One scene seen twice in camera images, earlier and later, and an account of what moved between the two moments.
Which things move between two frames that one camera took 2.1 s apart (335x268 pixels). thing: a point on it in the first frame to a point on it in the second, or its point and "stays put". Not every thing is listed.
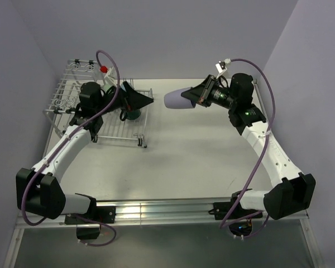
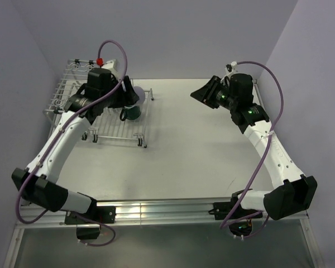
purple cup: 174,100 to 141,94
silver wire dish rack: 66,99 stays put
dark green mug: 129,115 stays put
